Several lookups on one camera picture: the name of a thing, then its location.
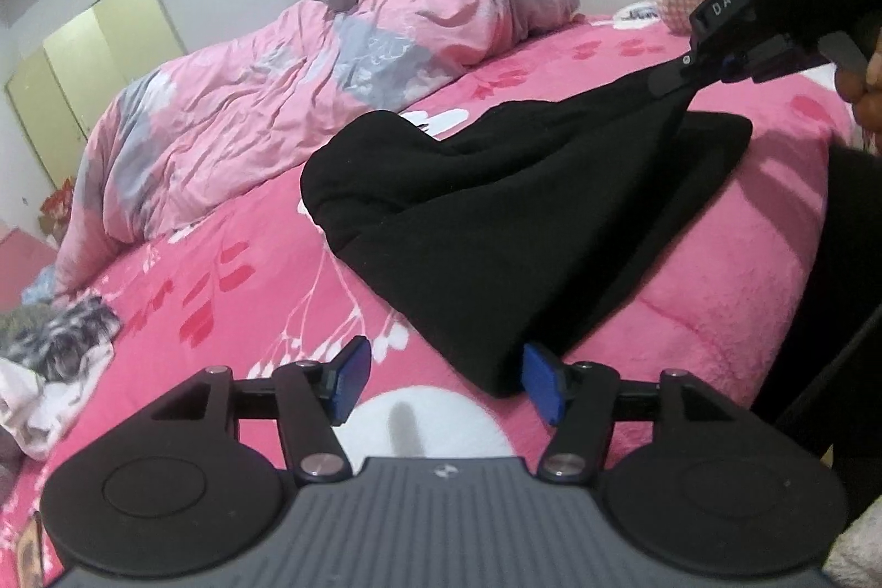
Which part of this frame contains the red snack bag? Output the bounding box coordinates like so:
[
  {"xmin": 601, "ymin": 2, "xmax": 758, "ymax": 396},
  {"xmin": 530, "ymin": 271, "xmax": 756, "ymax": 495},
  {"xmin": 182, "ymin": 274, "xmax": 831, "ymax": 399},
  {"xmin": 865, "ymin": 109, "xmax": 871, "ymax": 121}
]
[{"xmin": 40, "ymin": 181, "xmax": 77, "ymax": 231}]

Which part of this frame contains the light blue garment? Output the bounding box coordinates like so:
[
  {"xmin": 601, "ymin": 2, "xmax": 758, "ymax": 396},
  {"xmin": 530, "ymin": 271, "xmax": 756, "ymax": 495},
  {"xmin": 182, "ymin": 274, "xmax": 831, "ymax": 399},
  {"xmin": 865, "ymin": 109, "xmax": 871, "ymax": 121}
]
[{"xmin": 24, "ymin": 264, "xmax": 60, "ymax": 306}]

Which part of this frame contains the black t-shirt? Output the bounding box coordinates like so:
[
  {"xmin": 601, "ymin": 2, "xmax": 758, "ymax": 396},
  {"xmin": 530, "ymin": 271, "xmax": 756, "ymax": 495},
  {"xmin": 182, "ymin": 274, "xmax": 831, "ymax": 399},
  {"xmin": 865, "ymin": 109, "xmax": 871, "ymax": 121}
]
[{"xmin": 299, "ymin": 64, "xmax": 754, "ymax": 400}]

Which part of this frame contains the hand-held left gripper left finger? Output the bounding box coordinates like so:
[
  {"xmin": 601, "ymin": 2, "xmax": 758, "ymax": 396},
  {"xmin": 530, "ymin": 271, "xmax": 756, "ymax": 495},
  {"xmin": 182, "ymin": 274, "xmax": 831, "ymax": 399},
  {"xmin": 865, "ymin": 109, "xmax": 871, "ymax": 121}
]
[{"xmin": 148, "ymin": 336, "xmax": 372, "ymax": 483}]

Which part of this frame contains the person's right hand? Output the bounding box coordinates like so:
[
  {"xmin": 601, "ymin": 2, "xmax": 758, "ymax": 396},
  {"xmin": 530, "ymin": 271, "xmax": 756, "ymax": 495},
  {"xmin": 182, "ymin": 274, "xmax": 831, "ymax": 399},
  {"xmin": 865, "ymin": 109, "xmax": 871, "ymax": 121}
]
[{"xmin": 835, "ymin": 19, "xmax": 882, "ymax": 152}]

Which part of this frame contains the white shirt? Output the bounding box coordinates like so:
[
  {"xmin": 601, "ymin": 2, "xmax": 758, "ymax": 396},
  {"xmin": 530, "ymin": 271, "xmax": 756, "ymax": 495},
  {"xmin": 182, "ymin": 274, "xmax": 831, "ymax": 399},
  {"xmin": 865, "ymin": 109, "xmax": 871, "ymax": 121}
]
[{"xmin": 0, "ymin": 343, "xmax": 115, "ymax": 461}]

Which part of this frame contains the pink pillow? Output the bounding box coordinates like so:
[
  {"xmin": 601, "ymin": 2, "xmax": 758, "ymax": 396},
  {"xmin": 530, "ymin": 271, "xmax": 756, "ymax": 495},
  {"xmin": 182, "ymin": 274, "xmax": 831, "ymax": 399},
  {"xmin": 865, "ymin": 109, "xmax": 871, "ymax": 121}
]
[{"xmin": 0, "ymin": 224, "xmax": 60, "ymax": 272}]

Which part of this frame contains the green white fluffy clothing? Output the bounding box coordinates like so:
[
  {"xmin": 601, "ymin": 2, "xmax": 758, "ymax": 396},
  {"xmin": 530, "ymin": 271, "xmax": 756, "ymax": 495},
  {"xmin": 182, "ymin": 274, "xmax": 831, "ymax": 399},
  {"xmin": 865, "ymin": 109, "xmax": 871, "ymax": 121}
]
[{"xmin": 823, "ymin": 509, "xmax": 882, "ymax": 588}]

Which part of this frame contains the pale yellow wardrobe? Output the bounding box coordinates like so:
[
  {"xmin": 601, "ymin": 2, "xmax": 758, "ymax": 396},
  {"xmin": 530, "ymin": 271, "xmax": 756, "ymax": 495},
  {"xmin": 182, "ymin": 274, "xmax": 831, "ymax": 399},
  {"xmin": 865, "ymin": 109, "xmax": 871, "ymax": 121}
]
[{"xmin": 6, "ymin": 0, "xmax": 189, "ymax": 148}]

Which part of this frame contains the pink floral bed blanket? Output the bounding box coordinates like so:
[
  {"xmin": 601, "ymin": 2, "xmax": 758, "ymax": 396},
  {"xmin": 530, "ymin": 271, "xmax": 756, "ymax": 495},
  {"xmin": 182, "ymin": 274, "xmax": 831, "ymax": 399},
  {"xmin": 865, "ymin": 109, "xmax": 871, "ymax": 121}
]
[{"xmin": 0, "ymin": 13, "xmax": 859, "ymax": 562}]

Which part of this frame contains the black cable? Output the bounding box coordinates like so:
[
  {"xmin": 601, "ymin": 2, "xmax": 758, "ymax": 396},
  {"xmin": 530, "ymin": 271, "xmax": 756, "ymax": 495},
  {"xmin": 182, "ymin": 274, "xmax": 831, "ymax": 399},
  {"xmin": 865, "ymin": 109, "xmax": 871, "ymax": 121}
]
[{"xmin": 775, "ymin": 305, "xmax": 882, "ymax": 424}]

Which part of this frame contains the pink grey floral duvet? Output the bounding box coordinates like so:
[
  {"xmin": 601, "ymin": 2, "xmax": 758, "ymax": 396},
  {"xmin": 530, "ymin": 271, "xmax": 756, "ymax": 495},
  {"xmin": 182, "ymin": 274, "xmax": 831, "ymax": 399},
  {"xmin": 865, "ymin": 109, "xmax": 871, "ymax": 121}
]
[{"xmin": 53, "ymin": 0, "xmax": 581, "ymax": 296}]

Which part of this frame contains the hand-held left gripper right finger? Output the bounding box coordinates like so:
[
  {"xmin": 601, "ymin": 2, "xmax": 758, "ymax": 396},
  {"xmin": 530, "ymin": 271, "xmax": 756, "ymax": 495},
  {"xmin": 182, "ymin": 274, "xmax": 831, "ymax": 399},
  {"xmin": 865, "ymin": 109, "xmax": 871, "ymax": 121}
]
[{"xmin": 522, "ymin": 342, "xmax": 745, "ymax": 484}]

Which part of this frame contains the plaid shirt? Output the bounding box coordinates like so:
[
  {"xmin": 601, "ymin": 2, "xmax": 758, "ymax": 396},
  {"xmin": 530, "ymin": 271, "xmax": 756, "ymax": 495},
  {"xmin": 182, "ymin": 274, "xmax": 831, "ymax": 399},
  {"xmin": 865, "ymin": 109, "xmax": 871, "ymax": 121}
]
[{"xmin": 14, "ymin": 295, "xmax": 123, "ymax": 382}]

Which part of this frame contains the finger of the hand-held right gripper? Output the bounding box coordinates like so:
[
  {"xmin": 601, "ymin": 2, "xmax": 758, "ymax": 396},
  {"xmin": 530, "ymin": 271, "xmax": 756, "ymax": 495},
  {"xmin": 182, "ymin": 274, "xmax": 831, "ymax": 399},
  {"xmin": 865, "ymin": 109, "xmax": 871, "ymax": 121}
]
[
  {"xmin": 722, "ymin": 35, "xmax": 828, "ymax": 85},
  {"xmin": 646, "ymin": 52, "xmax": 698, "ymax": 99}
]

